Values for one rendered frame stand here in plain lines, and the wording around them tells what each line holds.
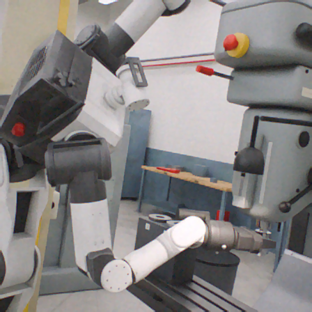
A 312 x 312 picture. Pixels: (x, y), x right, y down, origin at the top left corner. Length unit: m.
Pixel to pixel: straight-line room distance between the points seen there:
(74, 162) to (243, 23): 0.55
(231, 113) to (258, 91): 5.97
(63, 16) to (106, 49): 1.47
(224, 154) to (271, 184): 5.98
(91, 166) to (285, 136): 0.52
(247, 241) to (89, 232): 0.46
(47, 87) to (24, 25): 1.63
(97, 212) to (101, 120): 0.24
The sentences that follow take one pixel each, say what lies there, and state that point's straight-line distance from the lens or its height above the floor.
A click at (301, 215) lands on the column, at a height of 1.29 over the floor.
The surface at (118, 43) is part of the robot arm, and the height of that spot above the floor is 1.76.
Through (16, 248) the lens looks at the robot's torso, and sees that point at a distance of 1.38.
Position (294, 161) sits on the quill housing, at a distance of 1.14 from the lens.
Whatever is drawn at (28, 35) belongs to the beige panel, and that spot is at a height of 1.97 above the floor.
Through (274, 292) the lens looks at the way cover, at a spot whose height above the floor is 1.00.
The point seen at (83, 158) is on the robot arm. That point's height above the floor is 1.42.
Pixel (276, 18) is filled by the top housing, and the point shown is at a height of 1.82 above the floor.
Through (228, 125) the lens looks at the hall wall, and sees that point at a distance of 7.11.
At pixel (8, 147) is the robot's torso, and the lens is 1.34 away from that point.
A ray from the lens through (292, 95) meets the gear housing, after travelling 1.08.
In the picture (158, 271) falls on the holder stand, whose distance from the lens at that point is 1.54.
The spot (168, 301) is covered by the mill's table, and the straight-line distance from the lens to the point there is 1.41.
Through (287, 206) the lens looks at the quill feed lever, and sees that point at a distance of 1.08.
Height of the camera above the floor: 1.50
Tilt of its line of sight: 3 degrees down
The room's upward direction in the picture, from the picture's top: 8 degrees clockwise
